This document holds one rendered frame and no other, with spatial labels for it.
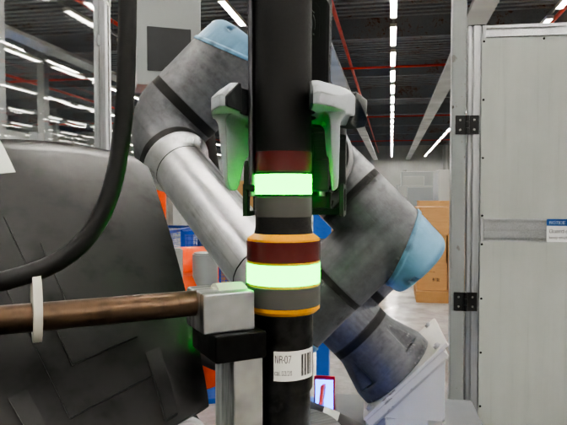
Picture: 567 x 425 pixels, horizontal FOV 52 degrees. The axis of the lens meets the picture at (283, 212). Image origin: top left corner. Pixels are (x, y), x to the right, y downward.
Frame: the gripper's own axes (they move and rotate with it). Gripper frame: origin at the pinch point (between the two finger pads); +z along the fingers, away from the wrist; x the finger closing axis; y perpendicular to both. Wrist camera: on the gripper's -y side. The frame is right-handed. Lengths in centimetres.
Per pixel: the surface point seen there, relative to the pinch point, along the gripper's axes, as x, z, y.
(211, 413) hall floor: 92, -327, 144
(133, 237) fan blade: 10.3, -5.8, 8.5
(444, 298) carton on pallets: -105, -731, 135
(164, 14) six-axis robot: 133, -356, -120
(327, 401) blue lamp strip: -0.6, -37.4, 30.1
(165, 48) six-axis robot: 132, -356, -97
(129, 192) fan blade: 11.9, -8.9, 5.5
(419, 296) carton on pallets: -74, -732, 133
